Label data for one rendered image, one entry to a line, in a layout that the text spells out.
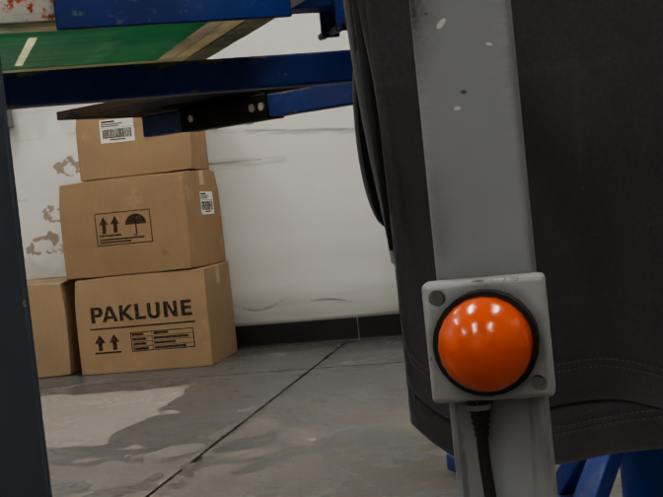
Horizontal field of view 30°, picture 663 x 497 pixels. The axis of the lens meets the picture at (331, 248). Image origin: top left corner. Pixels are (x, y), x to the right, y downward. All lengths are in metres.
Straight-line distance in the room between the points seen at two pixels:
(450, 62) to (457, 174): 0.05
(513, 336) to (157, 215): 4.81
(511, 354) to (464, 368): 0.02
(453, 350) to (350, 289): 5.08
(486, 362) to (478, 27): 0.14
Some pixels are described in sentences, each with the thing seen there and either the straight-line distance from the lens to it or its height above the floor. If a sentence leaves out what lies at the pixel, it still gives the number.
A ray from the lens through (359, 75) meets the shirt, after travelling 0.80.
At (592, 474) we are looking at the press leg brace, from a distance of 2.02.
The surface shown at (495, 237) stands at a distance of 0.50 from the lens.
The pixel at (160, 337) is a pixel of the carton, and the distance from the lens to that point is 5.31.
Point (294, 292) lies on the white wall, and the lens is 5.61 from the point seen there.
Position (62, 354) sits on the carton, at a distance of 5.50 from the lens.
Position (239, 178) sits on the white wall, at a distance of 5.64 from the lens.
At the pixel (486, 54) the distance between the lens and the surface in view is 0.50.
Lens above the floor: 0.72
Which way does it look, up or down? 3 degrees down
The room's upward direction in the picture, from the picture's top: 6 degrees counter-clockwise
